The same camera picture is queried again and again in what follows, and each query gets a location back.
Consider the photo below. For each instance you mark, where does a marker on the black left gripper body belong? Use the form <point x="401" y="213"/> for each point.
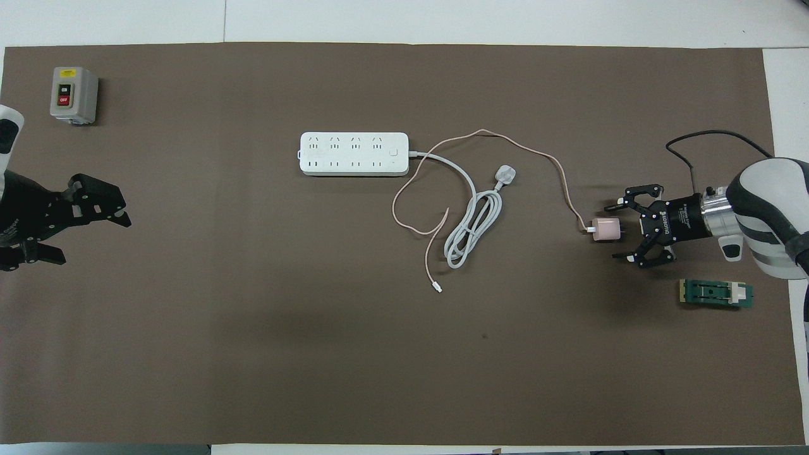
<point x="25" y="212"/>

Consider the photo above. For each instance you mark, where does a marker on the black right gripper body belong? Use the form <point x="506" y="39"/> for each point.
<point x="679" y="218"/>

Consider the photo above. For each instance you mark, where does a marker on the pink charger block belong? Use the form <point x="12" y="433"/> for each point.
<point x="607" y="230"/>

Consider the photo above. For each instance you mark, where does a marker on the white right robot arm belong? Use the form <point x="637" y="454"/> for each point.
<point x="771" y="215"/>

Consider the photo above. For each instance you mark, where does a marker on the white power strip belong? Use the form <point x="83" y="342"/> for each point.
<point x="354" y="153"/>

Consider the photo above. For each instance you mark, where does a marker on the green circuit board module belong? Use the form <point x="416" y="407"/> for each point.
<point x="714" y="294"/>

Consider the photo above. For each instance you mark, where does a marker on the brown table mat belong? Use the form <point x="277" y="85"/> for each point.
<point x="316" y="354"/>

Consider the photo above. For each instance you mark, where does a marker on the grey on-off switch box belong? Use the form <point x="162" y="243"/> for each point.
<point x="72" y="95"/>

